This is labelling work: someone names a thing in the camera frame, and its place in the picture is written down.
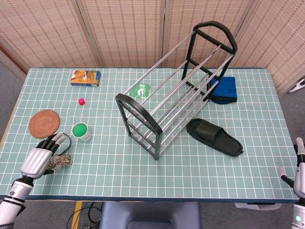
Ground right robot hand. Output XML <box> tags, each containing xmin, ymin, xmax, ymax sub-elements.
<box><xmin>278</xmin><ymin>137</ymin><xmax>305</xmax><ymax>205</ymax></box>

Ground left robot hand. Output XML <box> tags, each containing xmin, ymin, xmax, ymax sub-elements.
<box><xmin>20</xmin><ymin>132</ymin><xmax>67</xmax><ymax>179</ymax></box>

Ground black slipper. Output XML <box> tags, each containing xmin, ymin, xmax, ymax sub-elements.
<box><xmin>185</xmin><ymin>118</ymin><xmax>244</xmax><ymax>157</ymax></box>

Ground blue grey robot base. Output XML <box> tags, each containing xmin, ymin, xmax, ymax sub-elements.
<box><xmin>99</xmin><ymin>201</ymin><xmax>203</xmax><ymax>229</ymax></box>

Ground round woven brown coaster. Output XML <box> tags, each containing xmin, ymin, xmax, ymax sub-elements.
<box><xmin>28</xmin><ymin>109</ymin><xmax>61</xmax><ymax>139</ymax></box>

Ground white paper sheet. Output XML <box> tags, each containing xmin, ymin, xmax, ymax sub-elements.
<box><xmin>234</xmin><ymin>202</ymin><xmax>283</xmax><ymax>211</ymax></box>

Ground white flower print paper cup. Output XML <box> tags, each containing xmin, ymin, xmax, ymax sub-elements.
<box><xmin>71</xmin><ymin>122</ymin><xmax>92</xmax><ymax>142</ymax></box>

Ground teal grid tablecloth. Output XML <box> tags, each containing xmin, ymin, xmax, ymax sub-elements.
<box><xmin>0</xmin><ymin>67</ymin><xmax>300</xmax><ymax>201</ymax></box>

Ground white stand foot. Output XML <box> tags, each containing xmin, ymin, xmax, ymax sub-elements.
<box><xmin>288</xmin><ymin>77</ymin><xmax>305</xmax><ymax>94</ymax></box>

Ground orange and blue box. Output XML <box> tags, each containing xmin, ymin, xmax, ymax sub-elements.
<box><xmin>70</xmin><ymin>69</ymin><xmax>101</xmax><ymax>87</ymax></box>

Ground blue folded cloth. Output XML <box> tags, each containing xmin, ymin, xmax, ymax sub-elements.
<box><xmin>209</xmin><ymin>76</ymin><xmax>238</xmax><ymax>104</ymax></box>

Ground green flat packet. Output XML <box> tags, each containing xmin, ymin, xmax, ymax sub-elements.
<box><xmin>128</xmin><ymin>83</ymin><xmax>151</xmax><ymax>99</ymax></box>

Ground bamboo folding screen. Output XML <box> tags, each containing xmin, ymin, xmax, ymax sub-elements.
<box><xmin>0</xmin><ymin>0</ymin><xmax>305</xmax><ymax>96</ymax></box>

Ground coiled speckled rope bundle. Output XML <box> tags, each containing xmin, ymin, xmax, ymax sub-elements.
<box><xmin>48</xmin><ymin>154</ymin><xmax>73</xmax><ymax>173</ymax></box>

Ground black band ring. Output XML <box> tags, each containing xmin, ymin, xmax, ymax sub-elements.
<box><xmin>56</xmin><ymin>133</ymin><xmax>73</xmax><ymax>155</ymax></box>

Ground black floor cables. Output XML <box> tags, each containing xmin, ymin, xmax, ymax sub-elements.
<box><xmin>66</xmin><ymin>202</ymin><xmax>103</xmax><ymax>229</ymax></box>

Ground metal shoe rack black frame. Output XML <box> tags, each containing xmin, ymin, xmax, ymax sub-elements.
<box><xmin>115</xmin><ymin>21</ymin><xmax>238</xmax><ymax>160</ymax></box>

